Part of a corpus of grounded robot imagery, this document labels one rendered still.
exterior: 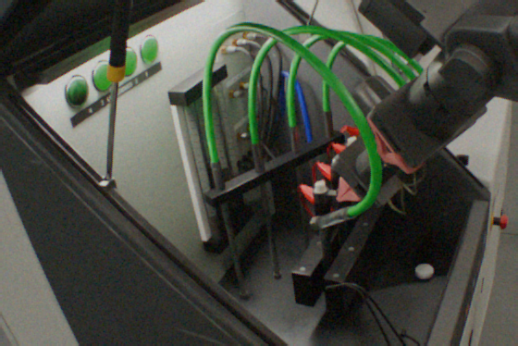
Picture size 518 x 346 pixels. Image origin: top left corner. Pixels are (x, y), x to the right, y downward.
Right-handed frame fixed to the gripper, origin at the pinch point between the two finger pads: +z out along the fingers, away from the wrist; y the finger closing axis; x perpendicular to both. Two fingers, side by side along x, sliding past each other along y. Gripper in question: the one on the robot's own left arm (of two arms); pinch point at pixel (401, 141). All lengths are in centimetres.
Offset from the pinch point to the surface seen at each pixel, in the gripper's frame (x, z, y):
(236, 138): -26, 61, -1
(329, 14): -34, 45, -29
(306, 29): -25.0, 23.4, -11.4
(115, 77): -21.8, -1.0, 21.1
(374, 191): 2.2, 13.2, 0.6
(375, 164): -0.4, 10.1, -0.5
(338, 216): 1.7, 21.9, 3.5
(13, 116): -30.5, 10.2, 33.4
